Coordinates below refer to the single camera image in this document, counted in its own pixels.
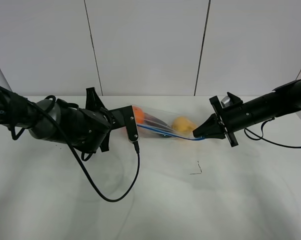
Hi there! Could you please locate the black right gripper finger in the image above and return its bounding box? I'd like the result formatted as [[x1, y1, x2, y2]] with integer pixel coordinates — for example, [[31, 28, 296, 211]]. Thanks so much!
[[192, 113, 220, 135], [194, 126, 226, 139]]

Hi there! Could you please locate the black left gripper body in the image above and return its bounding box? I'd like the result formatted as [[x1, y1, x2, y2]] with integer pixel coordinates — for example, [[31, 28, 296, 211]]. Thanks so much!
[[70, 108, 111, 153]]

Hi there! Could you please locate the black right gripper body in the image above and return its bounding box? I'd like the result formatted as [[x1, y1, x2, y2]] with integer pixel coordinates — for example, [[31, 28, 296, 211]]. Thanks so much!
[[209, 92, 248, 147]]

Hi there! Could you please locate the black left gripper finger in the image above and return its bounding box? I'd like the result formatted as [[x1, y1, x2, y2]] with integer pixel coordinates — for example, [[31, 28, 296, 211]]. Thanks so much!
[[85, 87, 108, 112]]

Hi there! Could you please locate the clear zip bag blue seal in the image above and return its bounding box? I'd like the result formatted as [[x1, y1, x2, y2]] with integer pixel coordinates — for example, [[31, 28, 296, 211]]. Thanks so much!
[[132, 105, 205, 141]]

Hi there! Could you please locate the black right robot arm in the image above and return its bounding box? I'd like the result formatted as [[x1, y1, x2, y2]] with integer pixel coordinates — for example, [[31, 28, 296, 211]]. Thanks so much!
[[192, 79, 301, 149]]

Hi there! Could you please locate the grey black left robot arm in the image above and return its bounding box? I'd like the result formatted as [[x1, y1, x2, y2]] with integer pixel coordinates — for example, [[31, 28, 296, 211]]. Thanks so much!
[[0, 86, 111, 154]]

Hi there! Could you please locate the yellow pear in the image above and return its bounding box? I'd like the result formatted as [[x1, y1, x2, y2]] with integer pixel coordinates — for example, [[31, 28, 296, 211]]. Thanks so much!
[[171, 116, 198, 137]]

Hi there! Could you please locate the orange fruit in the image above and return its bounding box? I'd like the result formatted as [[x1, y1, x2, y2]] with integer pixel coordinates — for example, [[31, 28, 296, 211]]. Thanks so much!
[[132, 106, 145, 124]]

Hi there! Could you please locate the purple eggplant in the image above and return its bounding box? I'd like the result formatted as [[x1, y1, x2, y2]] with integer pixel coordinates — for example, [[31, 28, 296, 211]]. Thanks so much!
[[143, 113, 173, 133]]

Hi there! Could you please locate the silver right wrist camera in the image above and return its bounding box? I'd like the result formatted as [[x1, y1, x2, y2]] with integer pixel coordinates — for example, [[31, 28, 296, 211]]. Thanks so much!
[[220, 96, 233, 109]]

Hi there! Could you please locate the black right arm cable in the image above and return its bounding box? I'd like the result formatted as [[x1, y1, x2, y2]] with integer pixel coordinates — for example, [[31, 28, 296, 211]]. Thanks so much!
[[244, 117, 301, 149]]

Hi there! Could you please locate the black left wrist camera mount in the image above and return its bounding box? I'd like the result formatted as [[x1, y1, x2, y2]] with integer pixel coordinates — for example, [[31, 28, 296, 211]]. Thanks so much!
[[110, 105, 139, 143]]

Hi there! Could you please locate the black left camera cable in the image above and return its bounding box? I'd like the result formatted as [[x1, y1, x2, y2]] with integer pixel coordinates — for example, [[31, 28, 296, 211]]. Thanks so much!
[[27, 98, 141, 203]]

